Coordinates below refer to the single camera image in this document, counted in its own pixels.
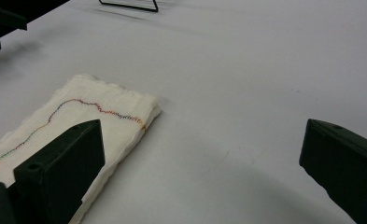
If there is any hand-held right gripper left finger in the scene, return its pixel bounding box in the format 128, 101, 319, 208
13, 119, 106, 224

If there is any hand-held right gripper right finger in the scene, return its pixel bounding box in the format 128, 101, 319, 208
299, 119, 367, 224

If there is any white towel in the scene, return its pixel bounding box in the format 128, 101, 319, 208
0, 74, 162, 224

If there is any black wire rack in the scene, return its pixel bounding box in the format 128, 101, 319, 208
98, 0, 160, 13

